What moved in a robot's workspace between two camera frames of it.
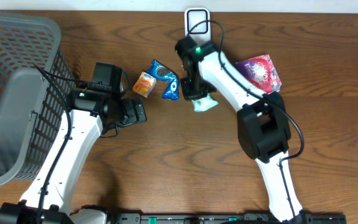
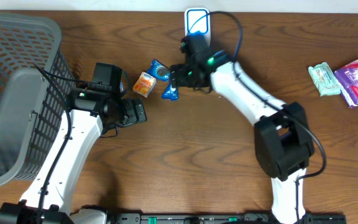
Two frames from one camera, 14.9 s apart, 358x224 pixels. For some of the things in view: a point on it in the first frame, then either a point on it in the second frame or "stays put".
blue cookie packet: (161, 71) stays put
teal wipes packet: (202, 103) -> (325, 79)
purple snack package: (261, 72) -> (357, 82)
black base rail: (302, 218) stays put
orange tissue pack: (144, 84) stays put
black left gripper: (133, 111) stays put
